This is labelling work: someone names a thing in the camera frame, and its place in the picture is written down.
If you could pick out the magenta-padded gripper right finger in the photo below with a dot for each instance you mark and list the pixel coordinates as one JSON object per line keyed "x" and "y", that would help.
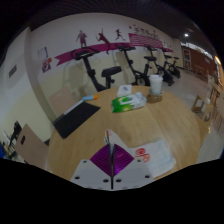
{"x": 133, "y": 173}

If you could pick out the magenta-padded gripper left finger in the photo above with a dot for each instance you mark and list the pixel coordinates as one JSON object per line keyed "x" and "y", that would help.
{"x": 91, "y": 173}

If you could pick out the black rectangular mat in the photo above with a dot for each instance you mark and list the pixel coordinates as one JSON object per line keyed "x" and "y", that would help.
{"x": 75, "y": 120}

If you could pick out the light wooden chair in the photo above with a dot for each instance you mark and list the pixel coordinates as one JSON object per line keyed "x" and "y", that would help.
{"x": 63, "y": 101}
{"x": 31, "y": 148}

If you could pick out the green wet wipes pack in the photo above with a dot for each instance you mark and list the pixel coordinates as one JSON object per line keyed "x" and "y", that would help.
{"x": 128, "y": 102}

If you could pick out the blue and orange tube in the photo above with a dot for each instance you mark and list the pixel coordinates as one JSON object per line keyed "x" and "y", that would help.
{"x": 90, "y": 97}

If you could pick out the brown round coaster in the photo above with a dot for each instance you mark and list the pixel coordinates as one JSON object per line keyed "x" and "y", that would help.
{"x": 154, "y": 99}

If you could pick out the white tissue pack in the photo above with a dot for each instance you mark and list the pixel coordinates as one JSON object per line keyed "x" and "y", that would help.
{"x": 124, "y": 90}

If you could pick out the black chairs group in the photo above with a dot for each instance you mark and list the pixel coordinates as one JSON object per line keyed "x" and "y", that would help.
{"x": 11, "y": 140}

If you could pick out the white disposable cup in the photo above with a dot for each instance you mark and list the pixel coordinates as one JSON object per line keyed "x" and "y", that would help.
{"x": 156, "y": 84}

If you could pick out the black exercise bike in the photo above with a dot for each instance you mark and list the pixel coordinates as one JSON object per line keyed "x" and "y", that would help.
{"x": 173, "y": 68}
{"x": 90, "y": 71}
{"x": 141, "y": 79}
{"x": 166, "y": 75}

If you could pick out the wooden chairs and tables group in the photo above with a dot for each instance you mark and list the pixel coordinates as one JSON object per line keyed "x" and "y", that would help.
{"x": 205, "y": 106}

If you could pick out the brown wooden door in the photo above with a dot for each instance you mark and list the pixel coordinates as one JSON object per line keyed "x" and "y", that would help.
{"x": 187, "y": 58}

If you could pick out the round ceiling light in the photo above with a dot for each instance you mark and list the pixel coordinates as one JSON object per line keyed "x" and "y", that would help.
{"x": 186, "y": 34}

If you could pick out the purple wall poster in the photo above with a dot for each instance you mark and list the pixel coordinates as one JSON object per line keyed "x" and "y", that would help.
{"x": 46, "y": 68}

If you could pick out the orange wall poster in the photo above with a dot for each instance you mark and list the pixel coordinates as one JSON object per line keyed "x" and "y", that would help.
{"x": 47, "y": 61}

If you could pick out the grey wall vent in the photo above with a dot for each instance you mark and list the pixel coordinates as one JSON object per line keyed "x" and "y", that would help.
{"x": 12, "y": 71}

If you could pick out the white wall poster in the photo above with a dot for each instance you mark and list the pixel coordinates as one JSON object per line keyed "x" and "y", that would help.
{"x": 43, "y": 53}

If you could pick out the magenta wall banner decal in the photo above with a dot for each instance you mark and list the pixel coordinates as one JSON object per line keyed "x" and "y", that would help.
{"x": 143, "y": 40}

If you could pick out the glowing wall lamp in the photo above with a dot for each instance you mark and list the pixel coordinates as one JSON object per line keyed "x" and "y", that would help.
{"x": 217, "y": 60}

